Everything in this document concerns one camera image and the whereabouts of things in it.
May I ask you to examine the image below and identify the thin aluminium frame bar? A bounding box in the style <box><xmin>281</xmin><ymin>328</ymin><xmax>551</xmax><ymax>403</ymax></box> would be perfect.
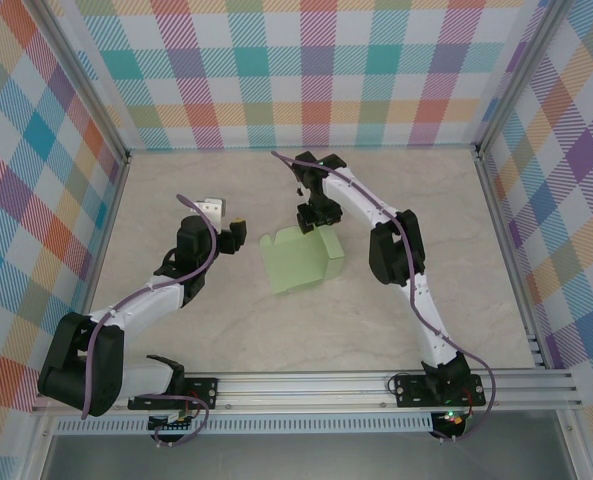
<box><xmin>125</xmin><ymin>143</ymin><xmax>480</xmax><ymax>154</ymax></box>

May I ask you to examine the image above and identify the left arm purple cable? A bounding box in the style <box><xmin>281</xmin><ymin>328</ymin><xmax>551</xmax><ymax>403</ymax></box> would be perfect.
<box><xmin>80</xmin><ymin>193</ymin><xmax>221</xmax><ymax>449</ymax></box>

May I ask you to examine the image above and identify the aluminium side rail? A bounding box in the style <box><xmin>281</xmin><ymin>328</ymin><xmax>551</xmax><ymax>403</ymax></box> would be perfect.
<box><xmin>473</xmin><ymin>144</ymin><xmax>550</xmax><ymax>371</ymax></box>
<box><xmin>64</xmin><ymin>152</ymin><xmax>132</xmax><ymax>376</ymax></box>

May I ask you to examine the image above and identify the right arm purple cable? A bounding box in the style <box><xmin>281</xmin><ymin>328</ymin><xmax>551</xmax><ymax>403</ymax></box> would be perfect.
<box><xmin>270</xmin><ymin>149</ymin><xmax>498</xmax><ymax>444</ymax></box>

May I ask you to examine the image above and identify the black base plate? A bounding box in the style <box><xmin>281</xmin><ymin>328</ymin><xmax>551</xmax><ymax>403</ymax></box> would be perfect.
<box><xmin>393</xmin><ymin>372</ymin><xmax>486</xmax><ymax>409</ymax></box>
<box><xmin>127</xmin><ymin>375</ymin><xmax>221</xmax><ymax>412</ymax></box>

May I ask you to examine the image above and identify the left aluminium side rail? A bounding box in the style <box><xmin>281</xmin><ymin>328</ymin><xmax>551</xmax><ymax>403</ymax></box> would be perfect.
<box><xmin>64</xmin><ymin>152</ymin><xmax>132</xmax><ymax>376</ymax></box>

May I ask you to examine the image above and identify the left aluminium frame post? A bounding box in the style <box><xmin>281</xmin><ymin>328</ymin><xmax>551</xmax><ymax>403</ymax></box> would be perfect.
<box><xmin>35</xmin><ymin>0</ymin><xmax>132</xmax><ymax>166</ymax></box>

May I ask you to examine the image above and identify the grey metal shelf panel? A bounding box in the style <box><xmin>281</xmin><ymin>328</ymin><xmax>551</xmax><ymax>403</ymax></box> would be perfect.
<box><xmin>40</xmin><ymin>433</ymin><xmax>580</xmax><ymax>480</ymax></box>

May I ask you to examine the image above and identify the right aluminium frame post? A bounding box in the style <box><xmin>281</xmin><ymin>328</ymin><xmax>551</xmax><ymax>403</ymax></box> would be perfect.
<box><xmin>473</xmin><ymin>0</ymin><xmax>565</xmax><ymax>156</ymax></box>

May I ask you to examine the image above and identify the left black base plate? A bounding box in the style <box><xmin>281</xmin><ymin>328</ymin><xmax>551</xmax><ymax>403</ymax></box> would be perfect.
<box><xmin>127</xmin><ymin>375</ymin><xmax>221</xmax><ymax>412</ymax></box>

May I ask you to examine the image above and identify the aluminium frame post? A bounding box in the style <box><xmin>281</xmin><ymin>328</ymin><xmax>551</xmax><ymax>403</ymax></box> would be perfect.
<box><xmin>35</xmin><ymin>0</ymin><xmax>132</xmax><ymax>166</ymax></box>
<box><xmin>473</xmin><ymin>0</ymin><xmax>565</xmax><ymax>156</ymax></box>

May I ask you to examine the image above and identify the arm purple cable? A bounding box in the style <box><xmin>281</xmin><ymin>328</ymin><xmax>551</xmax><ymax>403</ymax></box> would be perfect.
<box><xmin>80</xmin><ymin>193</ymin><xmax>221</xmax><ymax>449</ymax></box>
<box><xmin>270</xmin><ymin>149</ymin><xmax>498</xmax><ymax>444</ymax></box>

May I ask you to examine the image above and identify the right aluminium side rail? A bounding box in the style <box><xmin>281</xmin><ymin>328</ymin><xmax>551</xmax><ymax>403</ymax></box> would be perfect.
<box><xmin>473</xmin><ymin>144</ymin><xmax>550</xmax><ymax>371</ymax></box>

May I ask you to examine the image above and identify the slotted grey cable duct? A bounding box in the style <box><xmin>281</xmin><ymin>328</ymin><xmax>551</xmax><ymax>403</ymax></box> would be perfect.
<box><xmin>53</xmin><ymin>417</ymin><xmax>435</xmax><ymax>435</ymax></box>

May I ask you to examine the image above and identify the wide aluminium frame rail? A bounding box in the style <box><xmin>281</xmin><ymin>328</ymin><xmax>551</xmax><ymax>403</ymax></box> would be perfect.
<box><xmin>30</xmin><ymin>372</ymin><xmax>585</xmax><ymax>414</ymax></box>

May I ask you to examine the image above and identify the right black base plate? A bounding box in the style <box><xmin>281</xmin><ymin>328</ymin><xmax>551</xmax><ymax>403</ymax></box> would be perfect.
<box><xmin>393</xmin><ymin>372</ymin><xmax>486</xmax><ymax>409</ymax></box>

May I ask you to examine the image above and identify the light green paper box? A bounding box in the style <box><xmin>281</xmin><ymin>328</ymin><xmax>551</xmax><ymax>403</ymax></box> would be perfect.
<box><xmin>258</xmin><ymin>225</ymin><xmax>347</xmax><ymax>297</ymax></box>

